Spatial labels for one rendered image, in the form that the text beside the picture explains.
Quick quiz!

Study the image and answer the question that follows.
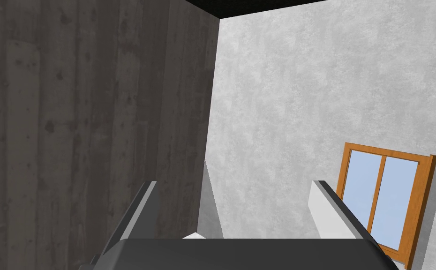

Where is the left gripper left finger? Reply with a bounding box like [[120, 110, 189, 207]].
[[102, 180, 158, 256]]

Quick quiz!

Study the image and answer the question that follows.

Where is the wooden framed window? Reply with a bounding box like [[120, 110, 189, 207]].
[[335, 142, 436, 270]]

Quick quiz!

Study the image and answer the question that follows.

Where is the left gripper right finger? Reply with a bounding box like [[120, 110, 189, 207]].
[[308, 180, 375, 241]]

